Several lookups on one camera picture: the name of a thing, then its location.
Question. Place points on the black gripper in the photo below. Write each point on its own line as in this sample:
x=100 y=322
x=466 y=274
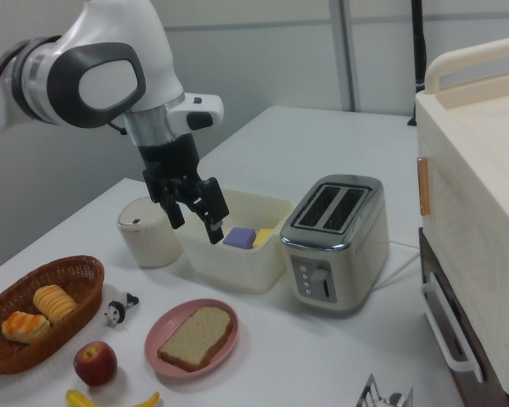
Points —
x=171 y=161

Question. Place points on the toast bread slice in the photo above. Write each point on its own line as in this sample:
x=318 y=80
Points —
x=195 y=339

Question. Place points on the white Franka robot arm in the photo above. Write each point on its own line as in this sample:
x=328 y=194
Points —
x=97 y=42

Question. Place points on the pink plate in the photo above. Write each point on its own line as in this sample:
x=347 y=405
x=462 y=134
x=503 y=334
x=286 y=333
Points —
x=152 y=339

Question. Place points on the striped yellow bread roll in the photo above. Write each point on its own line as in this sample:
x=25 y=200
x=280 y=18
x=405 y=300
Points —
x=54 y=303

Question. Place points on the cream lidded canister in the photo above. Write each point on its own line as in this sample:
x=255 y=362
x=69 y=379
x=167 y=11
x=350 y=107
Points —
x=148 y=241

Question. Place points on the purple block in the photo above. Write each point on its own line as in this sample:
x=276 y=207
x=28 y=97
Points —
x=238 y=238

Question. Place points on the cream rectangular plastic box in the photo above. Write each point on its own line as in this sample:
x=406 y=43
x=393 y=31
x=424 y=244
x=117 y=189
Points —
x=229 y=267

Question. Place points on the yellow block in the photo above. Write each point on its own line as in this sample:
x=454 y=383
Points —
x=263 y=237

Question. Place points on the small panda figurine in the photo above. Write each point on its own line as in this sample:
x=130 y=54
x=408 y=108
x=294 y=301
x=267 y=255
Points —
x=119 y=309

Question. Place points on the brown wicker basket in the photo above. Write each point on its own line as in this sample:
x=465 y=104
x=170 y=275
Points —
x=76 y=313

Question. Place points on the cream and chrome toaster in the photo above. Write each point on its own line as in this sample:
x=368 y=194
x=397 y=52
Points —
x=343 y=263

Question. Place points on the red apple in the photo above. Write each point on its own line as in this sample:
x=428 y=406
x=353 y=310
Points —
x=95 y=364

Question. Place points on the orange glazed pastry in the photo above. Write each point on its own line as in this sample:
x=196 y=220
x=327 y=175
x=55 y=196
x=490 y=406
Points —
x=25 y=327

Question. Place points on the yellow banana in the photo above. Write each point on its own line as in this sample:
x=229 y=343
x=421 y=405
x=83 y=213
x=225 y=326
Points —
x=80 y=399

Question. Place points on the orange cabinet latch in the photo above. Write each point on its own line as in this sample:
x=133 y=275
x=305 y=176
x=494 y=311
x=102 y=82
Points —
x=423 y=186

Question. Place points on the black pole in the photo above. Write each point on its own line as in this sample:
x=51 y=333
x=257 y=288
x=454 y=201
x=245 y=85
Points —
x=419 y=51

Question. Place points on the brown toaster oven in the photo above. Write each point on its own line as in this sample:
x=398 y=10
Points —
x=445 y=313

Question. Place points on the cream plastic cabinet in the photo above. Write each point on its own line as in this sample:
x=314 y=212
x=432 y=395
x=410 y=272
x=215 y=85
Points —
x=479 y=191

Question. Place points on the grey partition post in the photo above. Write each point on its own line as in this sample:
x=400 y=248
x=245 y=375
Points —
x=345 y=55

